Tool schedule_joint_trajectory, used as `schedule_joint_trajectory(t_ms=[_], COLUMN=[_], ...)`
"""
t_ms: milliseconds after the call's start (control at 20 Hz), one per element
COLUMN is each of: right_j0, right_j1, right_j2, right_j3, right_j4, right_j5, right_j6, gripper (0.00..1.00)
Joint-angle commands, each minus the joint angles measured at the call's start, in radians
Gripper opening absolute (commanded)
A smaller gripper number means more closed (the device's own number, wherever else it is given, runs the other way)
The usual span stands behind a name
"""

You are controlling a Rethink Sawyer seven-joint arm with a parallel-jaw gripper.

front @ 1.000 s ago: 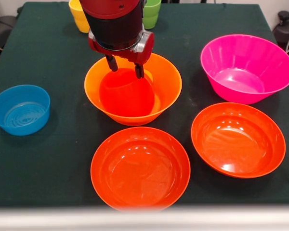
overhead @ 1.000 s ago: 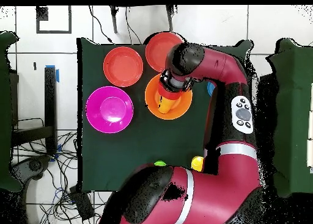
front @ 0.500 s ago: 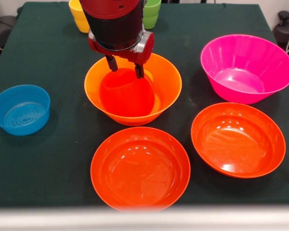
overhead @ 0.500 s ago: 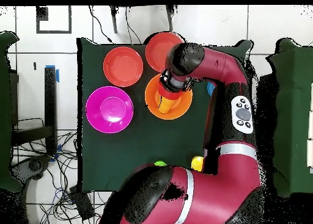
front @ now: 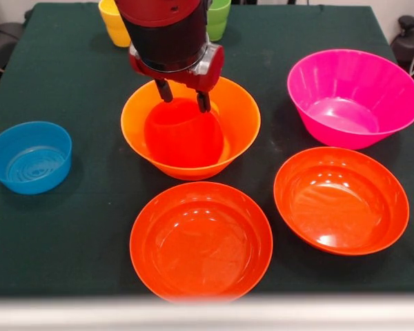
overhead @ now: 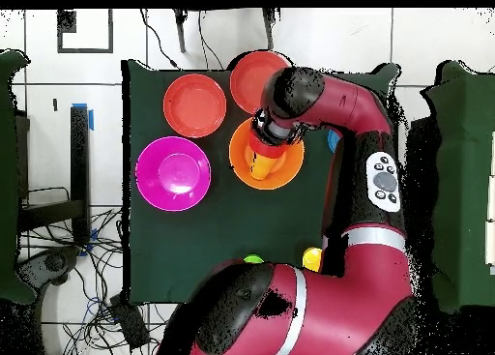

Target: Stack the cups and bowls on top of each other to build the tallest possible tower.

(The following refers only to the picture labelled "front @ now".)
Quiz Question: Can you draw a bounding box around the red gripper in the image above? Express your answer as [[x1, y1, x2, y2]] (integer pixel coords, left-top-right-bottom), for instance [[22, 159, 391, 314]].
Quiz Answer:
[[128, 44, 226, 114]]

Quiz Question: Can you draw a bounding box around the small red bowl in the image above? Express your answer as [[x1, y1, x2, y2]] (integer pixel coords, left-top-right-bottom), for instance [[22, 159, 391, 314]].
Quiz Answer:
[[144, 97, 226, 169]]

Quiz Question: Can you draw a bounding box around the large orange bowl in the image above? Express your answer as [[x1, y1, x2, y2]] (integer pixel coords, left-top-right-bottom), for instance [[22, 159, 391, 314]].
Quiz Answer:
[[120, 74, 262, 181]]

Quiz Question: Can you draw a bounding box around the large red bowl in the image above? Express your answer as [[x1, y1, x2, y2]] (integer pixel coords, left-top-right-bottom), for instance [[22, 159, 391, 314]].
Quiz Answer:
[[273, 146, 411, 257], [129, 181, 274, 304]]

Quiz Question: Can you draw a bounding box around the large pink bowl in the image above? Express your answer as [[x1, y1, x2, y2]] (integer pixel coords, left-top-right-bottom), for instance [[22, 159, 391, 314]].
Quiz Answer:
[[286, 49, 414, 150]]

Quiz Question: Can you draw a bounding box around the blue bowl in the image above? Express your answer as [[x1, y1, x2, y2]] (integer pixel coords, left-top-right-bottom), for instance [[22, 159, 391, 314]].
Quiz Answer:
[[0, 121, 73, 196]]

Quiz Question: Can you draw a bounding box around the green cup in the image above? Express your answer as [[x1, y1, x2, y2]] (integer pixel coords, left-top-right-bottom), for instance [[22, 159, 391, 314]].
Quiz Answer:
[[206, 0, 232, 43]]

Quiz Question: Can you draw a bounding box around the yellow cup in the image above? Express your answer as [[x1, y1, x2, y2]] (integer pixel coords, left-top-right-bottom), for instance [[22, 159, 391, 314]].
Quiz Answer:
[[98, 0, 132, 48]]

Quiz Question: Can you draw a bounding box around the dark green table cloth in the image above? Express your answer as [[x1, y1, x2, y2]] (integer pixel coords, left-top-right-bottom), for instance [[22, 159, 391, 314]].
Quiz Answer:
[[0, 2, 414, 297]]

